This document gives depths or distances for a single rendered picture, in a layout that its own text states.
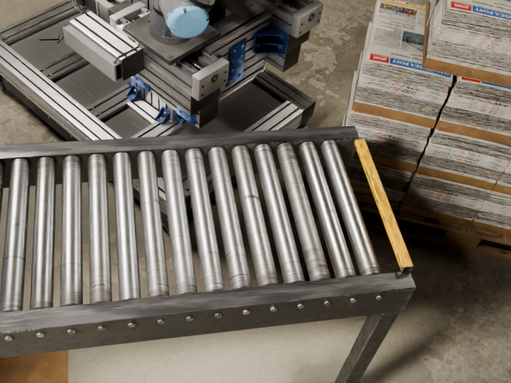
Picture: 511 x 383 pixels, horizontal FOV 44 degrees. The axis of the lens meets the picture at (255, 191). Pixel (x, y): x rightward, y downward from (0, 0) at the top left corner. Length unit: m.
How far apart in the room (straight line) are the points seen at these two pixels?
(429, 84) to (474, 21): 0.26
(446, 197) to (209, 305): 1.30
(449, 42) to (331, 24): 1.66
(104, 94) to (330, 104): 1.09
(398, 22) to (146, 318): 1.35
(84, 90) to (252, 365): 1.35
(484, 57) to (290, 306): 1.02
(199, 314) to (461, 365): 1.26
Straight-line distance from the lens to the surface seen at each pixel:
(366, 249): 1.60
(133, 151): 1.73
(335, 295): 1.51
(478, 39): 2.04
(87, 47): 2.18
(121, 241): 1.55
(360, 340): 1.85
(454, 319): 2.55
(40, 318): 1.47
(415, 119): 2.22
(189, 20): 1.83
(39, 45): 3.05
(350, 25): 3.66
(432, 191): 2.49
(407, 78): 2.11
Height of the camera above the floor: 2.07
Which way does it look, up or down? 51 degrees down
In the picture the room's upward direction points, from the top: 9 degrees clockwise
